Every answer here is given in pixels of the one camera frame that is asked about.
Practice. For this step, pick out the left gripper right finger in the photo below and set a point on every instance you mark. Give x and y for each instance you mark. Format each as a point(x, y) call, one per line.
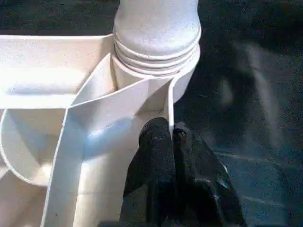
point(201, 182)

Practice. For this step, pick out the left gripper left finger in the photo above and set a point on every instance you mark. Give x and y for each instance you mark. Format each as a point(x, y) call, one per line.
point(154, 165)

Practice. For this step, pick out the white plastic table leg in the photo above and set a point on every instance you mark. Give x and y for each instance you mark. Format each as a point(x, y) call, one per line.
point(156, 28)

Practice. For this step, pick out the white plastic table top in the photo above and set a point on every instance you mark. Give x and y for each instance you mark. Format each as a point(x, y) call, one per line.
point(47, 59)

